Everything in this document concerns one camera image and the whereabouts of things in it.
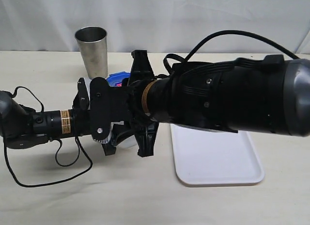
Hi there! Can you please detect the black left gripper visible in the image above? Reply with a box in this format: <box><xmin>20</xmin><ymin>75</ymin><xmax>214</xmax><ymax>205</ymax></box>
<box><xmin>72</xmin><ymin>77</ymin><xmax>116</xmax><ymax>156</ymax></box>

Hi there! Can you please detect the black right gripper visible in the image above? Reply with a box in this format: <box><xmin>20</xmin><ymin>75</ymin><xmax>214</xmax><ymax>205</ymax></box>
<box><xmin>90</xmin><ymin>50</ymin><xmax>159</xmax><ymax>157</ymax></box>

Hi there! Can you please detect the clear plastic container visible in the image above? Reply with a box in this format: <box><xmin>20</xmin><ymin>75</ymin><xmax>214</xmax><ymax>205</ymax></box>
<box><xmin>118</xmin><ymin>135</ymin><xmax>137</xmax><ymax>149</ymax></box>

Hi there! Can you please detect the stainless steel cup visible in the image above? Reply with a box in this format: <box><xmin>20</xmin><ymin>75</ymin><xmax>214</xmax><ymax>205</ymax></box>
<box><xmin>75</xmin><ymin>26</ymin><xmax>108</xmax><ymax>78</ymax></box>

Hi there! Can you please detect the blue plastic lid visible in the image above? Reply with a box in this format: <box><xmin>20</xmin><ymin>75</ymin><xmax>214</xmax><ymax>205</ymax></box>
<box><xmin>106</xmin><ymin>71</ymin><xmax>130</xmax><ymax>87</ymax></box>

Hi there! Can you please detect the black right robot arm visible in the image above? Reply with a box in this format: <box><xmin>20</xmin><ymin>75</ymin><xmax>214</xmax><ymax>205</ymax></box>
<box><xmin>90</xmin><ymin>50</ymin><xmax>310</xmax><ymax>140</ymax></box>

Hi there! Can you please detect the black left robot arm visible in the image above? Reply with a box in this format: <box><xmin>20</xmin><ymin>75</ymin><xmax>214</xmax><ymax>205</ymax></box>
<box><xmin>0</xmin><ymin>77</ymin><xmax>159</xmax><ymax>157</ymax></box>

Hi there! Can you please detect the white rectangular plastic tray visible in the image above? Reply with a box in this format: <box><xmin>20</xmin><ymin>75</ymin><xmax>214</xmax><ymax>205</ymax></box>
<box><xmin>170</xmin><ymin>125</ymin><xmax>264</xmax><ymax>187</ymax></box>

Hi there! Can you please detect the black camera cable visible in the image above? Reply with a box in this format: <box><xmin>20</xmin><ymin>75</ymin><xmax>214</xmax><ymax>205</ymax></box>
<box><xmin>155</xmin><ymin>30</ymin><xmax>301</xmax><ymax>83</ymax></box>
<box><xmin>3</xmin><ymin>86</ymin><xmax>94</xmax><ymax>188</ymax></box>

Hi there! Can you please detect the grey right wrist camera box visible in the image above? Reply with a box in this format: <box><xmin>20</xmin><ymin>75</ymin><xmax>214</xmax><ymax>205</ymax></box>
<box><xmin>93</xmin><ymin>122</ymin><xmax>114</xmax><ymax>144</ymax></box>

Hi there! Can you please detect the black right camera cable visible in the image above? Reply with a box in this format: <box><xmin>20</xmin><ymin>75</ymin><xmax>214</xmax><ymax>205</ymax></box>
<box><xmin>155</xmin><ymin>30</ymin><xmax>301</xmax><ymax>83</ymax></box>

